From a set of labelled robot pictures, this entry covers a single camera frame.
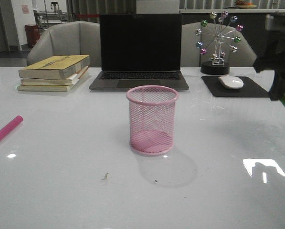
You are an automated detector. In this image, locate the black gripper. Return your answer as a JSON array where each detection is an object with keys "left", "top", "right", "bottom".
[{"left": 253, "top": 13, "right": 285, "bottom": 101}]

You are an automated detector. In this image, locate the pink highlighter pen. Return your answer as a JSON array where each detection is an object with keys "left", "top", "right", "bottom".
[{"left": 0, "top": 115, "right": 23, "bottom": 141}]

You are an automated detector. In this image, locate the pink mesh pen holder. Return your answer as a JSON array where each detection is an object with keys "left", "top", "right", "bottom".
[{"left": 126, "top": 85, "right": 179, "bottom": 156}]

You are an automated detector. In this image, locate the black mouse pad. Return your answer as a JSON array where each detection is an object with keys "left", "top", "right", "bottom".
[{"left": 201, "top": 76, "right": 271, "bottom": 98}]

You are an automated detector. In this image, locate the white computer mouse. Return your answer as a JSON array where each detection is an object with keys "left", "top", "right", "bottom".
[{"left": 218, "top": 75, "right": 244, "bottom": 89}]

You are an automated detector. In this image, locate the ferris wheel desk ornament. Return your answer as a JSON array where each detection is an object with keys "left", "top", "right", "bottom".
[{"left": 195, "top": 11, "right": 243, "bottom": 75}]

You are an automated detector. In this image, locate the right grey armchair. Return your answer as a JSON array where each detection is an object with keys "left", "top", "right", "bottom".
[{"left": 180, "top": 22, "right": 256, "bottom": 67}]

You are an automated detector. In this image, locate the grey armchair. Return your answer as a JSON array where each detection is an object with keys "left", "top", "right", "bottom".
[
  {"left": 180, "top": 22, "right": 256, "bottom": 67},
  {"left": 27, "top": 21, "right": 101, "bottom": 67}
]

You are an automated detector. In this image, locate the fruit bowl on counter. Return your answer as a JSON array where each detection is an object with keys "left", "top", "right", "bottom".
[{"left": 234, "top": 0, "right": 257, "bottom": 9}]

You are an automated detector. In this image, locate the grey laptop computer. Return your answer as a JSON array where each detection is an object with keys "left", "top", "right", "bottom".
[{"left": 89, "top": 13, "right": 189, "bottom": 91}]

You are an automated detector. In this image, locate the white box behind laptop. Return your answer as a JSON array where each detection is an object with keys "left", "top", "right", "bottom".
[{"left": 136, "top": 0, "right": 179, "bottom": 14}]

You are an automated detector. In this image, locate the left grey armchair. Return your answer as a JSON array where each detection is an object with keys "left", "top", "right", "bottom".
[{"left": 27, "top": 21, "right": 101, "bottom": 67}]

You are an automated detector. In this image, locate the middle white book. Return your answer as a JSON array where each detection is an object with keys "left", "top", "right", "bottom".
[{"left": 21, "top": 66, "right": 89, "bottom": 86}]

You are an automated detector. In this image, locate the bottom pale book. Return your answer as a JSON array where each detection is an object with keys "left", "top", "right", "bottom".
[{"left": 17, "top": 80, "right": 80, "bottom": 92}]

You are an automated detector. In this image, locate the top yellow book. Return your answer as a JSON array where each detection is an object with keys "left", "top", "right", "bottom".
[{"left": 19, "top": 55, "right": 90, "bottom": 80}]

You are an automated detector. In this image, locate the red bin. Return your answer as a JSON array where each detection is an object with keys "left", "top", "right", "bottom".
[{"left": 25, "top": 24, "right": 40, "bottom": 48}]

